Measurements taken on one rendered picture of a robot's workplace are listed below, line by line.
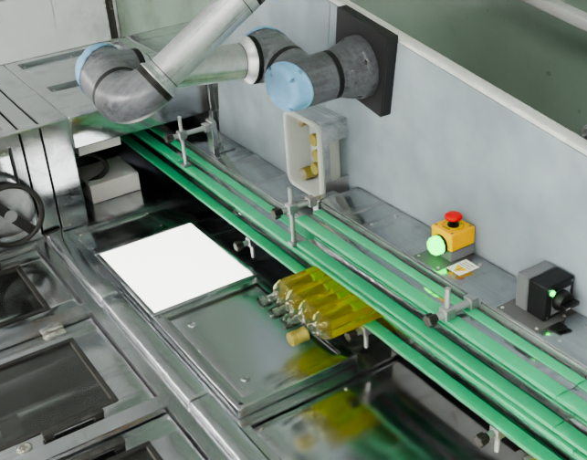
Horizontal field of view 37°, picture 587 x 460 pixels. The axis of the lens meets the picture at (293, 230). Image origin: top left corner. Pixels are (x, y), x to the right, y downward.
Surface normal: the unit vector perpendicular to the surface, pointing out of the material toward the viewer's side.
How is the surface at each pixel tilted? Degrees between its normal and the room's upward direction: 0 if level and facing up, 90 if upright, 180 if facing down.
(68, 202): 90
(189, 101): 90
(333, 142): 90
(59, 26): 90
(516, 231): 0
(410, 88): 0
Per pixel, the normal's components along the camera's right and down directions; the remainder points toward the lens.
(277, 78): -0.78, 0.38
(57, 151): 0.54, 0.38
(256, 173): -0.07, -0.87
